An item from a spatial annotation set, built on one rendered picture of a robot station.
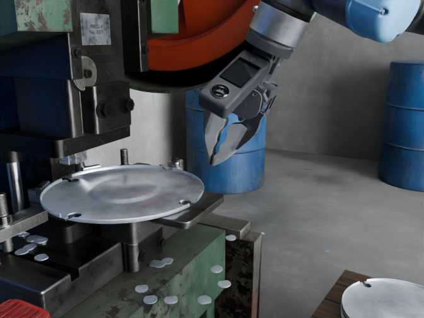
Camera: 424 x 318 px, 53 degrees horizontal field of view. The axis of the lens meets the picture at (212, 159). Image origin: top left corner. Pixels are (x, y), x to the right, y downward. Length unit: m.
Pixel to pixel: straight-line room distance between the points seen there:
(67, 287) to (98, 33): 0.42
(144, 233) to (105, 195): 0.10
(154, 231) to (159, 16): 0.40
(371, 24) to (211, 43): 0.56
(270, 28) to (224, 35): 0.42
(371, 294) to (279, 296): 0.71
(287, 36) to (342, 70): 3.36
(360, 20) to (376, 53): 3.38
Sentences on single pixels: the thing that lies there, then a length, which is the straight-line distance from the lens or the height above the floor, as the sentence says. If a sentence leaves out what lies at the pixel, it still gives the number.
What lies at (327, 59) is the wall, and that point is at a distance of 3.98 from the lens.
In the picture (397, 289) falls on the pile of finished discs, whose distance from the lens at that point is 1.33.
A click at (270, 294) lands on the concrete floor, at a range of 1.93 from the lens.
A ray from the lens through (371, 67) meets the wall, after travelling 3.92.
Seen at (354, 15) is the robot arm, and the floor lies 1.08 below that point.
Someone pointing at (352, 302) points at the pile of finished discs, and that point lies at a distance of 1.23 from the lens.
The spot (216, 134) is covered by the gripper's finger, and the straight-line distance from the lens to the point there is 0.66.
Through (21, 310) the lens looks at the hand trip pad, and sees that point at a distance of 0.55.
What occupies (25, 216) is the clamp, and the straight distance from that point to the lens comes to 0.81.
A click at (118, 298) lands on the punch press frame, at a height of 0.65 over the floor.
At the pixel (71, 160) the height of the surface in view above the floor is 0.83.
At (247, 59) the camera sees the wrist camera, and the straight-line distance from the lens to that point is 0.62.
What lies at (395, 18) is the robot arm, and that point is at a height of 1.07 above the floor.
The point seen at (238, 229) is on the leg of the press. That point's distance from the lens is 0.96.
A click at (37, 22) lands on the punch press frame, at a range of 0.64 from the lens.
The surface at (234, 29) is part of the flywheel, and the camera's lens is 1.00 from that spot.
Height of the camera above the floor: 1.05
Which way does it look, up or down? 16 degrees down
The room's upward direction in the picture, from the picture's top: straight up
